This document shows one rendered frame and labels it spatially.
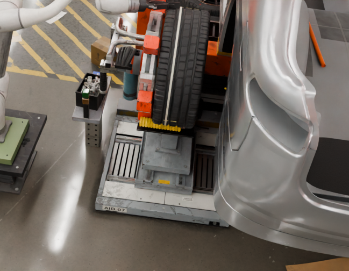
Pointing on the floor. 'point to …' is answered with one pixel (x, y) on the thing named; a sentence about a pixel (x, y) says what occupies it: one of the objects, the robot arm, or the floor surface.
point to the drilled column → (93, 134)
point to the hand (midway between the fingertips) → (173, 5)
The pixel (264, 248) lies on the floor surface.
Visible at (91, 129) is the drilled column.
